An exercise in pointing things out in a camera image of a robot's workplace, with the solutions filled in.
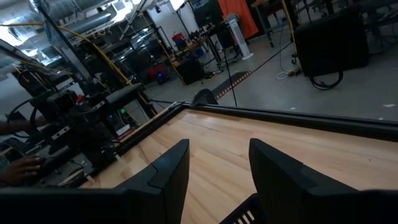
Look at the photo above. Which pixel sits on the red cloth panel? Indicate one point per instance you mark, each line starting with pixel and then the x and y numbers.
pixel 237 15

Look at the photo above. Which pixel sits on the small red box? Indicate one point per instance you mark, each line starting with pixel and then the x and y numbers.
pixel 178 37

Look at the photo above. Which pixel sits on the person's hand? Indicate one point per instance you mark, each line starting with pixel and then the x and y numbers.
pixel 18 169

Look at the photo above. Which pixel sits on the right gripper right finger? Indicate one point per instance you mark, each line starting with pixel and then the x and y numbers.
pixel 286 193

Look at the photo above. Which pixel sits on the white tower fan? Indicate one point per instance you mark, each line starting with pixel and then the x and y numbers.
pixel 241 37

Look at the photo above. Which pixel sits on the person's forearm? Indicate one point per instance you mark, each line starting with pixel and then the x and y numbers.
pixel 18 126

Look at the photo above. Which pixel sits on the red machine with blue light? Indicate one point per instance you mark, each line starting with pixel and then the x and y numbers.
pixel 157 73

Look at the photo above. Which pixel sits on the black mat with orange stripe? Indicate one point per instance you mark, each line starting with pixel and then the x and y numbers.
pixel 233 82

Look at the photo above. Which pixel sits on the black perforated plastic basket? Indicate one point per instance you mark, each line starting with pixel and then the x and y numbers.
pixel 245 211

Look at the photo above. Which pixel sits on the black box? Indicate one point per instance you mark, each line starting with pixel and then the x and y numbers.
pixel 332 43

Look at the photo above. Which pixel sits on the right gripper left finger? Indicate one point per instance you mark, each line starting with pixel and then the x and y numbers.
pixel 161 193

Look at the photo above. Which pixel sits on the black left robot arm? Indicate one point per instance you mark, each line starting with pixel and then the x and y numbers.
pixel 77 124

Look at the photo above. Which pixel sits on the black floor case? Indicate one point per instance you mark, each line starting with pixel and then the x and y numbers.
pixel 190 70

